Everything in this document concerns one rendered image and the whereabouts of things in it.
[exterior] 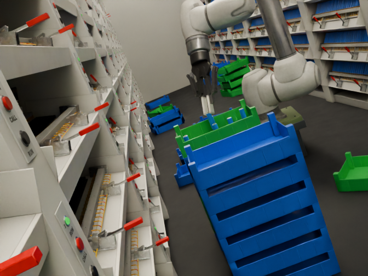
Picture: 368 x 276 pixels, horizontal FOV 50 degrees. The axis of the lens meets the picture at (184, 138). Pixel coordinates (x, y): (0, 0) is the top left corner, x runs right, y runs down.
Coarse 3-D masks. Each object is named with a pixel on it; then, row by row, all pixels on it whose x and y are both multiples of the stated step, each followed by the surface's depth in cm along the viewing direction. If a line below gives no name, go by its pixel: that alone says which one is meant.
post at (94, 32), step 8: (80, 0) 233; (88, 8) 237; (88, 24) 237; (96, 32) 238; (96, 40) 239; (104, 56) 242; (104, 64) 243; (112, 64) 245; (120, 88) 247; (120, 96) 248; (136, 120) 253; (144, 144) 257
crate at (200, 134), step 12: (252, 108) 138; (204, 120) 158; (216, 120) 158; (240, 120) 138; (252, 120) 139; (180, 132) 157; (192, 132) 159; (204, 132) 159; (216, 132) 139; (228, 132) 139; (180, 144) 139; (192, 144) 139; (204, 144) 140
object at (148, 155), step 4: (144, 152) 258; (148, 152) 258; (144, 156) 240; (148, 156) 259; (148, 160) 253; (152, 160) 252; (148, 164) 241; (152, 164) 241; (152, 168) 236; (152, 172) 228; (156, 180) 200; (156, 184) 200
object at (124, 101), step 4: (120, 100) 249; (124, 100) 249; (128, 100) 249; (124, 104) 249; (128, 104) 250; (128, 108) 235; (124, 112) 190; (128, 112) 221; (128, 116) 208; (128, 120) 191
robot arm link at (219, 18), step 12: (216, 0) 144; (228, 0) 140; (240, 0) 138; (252, 0) 141; (216, 12) 142; (228, 12) 140; (240, 12) 140; (252, 12) 142; (216, 24) 144; (228, 24) 144
